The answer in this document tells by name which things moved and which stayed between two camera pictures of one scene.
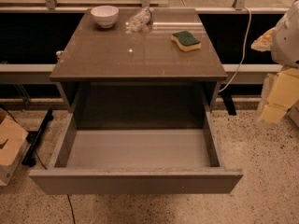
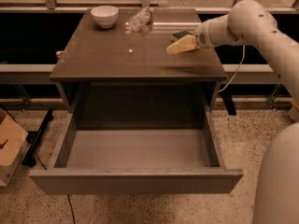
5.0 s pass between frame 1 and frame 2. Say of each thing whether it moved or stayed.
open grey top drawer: stayed
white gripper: moved
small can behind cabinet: stayed
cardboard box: stayed
